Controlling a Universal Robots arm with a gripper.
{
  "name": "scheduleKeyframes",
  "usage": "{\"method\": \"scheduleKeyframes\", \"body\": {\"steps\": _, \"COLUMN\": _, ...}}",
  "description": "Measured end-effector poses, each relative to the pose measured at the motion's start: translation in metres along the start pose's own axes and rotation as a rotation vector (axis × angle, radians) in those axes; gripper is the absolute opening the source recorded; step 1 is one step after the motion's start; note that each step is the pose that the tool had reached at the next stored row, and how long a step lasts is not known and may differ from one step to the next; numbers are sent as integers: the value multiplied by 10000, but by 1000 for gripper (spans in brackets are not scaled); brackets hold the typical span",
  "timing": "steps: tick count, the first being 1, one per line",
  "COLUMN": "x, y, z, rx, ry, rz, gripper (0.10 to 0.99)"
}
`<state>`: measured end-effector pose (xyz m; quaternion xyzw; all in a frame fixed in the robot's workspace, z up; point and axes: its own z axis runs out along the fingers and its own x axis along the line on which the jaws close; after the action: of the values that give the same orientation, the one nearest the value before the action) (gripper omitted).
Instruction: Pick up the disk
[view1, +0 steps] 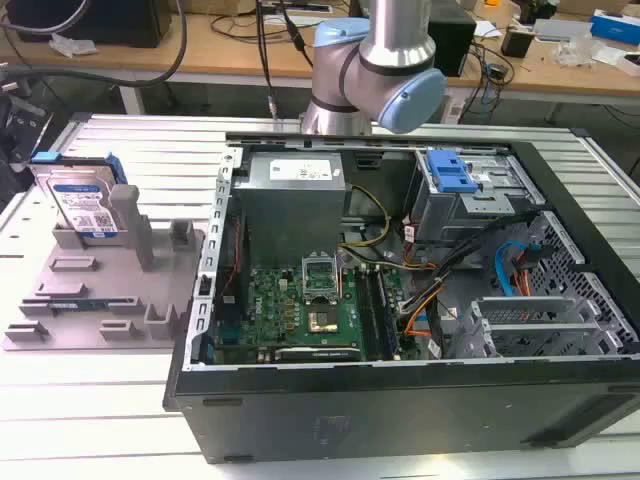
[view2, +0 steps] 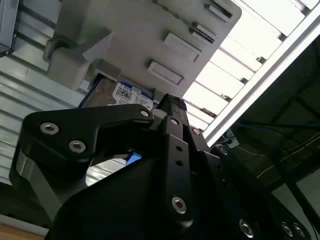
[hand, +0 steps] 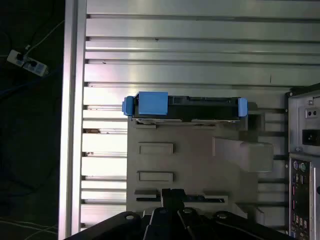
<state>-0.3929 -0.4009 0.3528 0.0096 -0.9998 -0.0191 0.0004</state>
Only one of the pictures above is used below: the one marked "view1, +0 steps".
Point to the black graphics card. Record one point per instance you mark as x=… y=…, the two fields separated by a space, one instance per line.
x=315 y=354

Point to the silver expansion slot bracket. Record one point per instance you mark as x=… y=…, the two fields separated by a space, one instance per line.
x=525 y=306

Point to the black box on desk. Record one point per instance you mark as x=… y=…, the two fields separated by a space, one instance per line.
x=452 y=45

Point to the hard disk in blue carrier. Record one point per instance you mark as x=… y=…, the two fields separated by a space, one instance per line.
x=82 y=197

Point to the silver drive cage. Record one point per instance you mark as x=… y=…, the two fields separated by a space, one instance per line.
x=470 y=200

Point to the green motherboard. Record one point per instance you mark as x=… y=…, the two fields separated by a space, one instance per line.
x=300 y=310

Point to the CPU socket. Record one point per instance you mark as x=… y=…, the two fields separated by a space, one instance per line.
x=325 y=324

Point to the RAM stick on rack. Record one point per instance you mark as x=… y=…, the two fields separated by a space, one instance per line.
x=90 y=303

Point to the black open PC case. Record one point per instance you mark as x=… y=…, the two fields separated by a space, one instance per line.
x=400 y=400

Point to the black metal bracket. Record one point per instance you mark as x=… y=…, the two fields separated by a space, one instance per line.
x=20 y=130

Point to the clear plastic packaging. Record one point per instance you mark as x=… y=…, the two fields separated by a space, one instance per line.
x=580 y=50

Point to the blue disk bay latch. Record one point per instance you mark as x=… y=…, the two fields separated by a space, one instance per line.
x=450 y=170

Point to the small black box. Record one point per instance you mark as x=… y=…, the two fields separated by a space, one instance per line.
x=517 y=42

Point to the grey power supply unit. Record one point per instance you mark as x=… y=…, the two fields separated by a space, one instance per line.
x=290 y=200

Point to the black monitor base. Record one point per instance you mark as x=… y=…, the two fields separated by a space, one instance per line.
x=90 y=20

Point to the wooden desk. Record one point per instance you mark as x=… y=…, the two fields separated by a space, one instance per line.
x=250 y=55

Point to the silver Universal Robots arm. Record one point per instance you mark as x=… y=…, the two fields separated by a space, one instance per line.
x=380 y=70

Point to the blue white carton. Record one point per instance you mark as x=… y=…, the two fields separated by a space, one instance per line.
x=616 y=22

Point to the grey parts rack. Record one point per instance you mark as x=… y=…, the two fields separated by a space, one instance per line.
x=100 y=280

